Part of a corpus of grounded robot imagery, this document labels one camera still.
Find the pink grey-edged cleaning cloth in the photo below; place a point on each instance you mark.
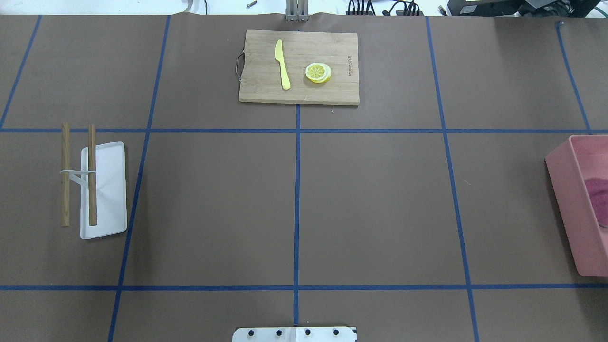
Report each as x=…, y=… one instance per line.
x=597, y=189

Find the bamboo cutting board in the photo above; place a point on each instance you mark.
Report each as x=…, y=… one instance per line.
x=260, y=78

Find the yellow lemon slices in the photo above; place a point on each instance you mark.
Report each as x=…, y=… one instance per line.
x=318, y=73

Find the yellow plastic knife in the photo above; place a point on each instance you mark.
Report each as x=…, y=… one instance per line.
x=279, y=57

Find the white plastic rack tray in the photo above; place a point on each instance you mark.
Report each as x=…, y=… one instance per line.
x=111, y=193

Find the black laptop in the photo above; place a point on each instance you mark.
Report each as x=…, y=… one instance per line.
x=483, y=8

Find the pink plastic bin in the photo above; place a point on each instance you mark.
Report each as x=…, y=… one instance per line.
x=578, y=158

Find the aluminium frame post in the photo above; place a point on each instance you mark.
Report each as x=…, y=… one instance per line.
x=297, y=11

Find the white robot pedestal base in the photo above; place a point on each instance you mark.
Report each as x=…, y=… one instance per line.
x=295, y=334

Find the white rack wire support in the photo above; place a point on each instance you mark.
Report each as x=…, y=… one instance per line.
x=81, y=177

